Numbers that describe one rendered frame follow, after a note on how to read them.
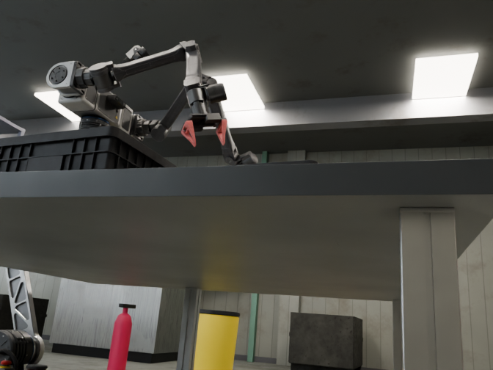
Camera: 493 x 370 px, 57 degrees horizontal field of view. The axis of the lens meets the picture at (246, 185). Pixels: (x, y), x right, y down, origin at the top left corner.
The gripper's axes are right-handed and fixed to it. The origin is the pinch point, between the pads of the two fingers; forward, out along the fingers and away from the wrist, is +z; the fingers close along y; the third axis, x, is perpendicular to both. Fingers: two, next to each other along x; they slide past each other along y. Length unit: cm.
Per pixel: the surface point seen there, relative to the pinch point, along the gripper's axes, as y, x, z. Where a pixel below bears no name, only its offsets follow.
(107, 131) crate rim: 35.0, 23.6, 9.9
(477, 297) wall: -499, -363, 54
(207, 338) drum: -46, -188, 37
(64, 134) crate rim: 43.5, 15.3, 4.8
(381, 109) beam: -353, -244, -184
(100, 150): 36.8, 20.5, 12.8
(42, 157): 49, 10, 8
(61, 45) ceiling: 2, -310, -330
